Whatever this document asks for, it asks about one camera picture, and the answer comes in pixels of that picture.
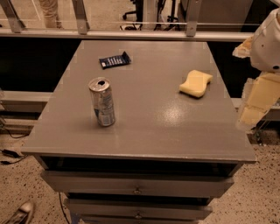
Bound black office chair base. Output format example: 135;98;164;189
122;0;144;22

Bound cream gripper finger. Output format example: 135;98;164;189
233;37;253;59
235;72;280;130

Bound white sneaker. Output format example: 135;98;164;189
2;200;35;224

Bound yellow sponge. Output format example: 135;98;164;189
179;70;213;98

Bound person legs beige trousers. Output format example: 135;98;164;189
39;0;62;29

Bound metal railing frame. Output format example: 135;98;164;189
0;0;253;42

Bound silver drink can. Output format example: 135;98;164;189
88;77;116;127

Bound black power adapter cable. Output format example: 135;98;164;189
0;125;30;166

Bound grey drawer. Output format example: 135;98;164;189
64;199;212;220
41;171;234;198

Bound blue rxbar blueberry wrapper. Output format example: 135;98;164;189
99;52;131;69

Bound top grey drawer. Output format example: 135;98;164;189
41;171;234;198

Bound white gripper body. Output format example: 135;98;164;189
250;9;280;73

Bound grey drawer cabinet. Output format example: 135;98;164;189
23;40;256;224

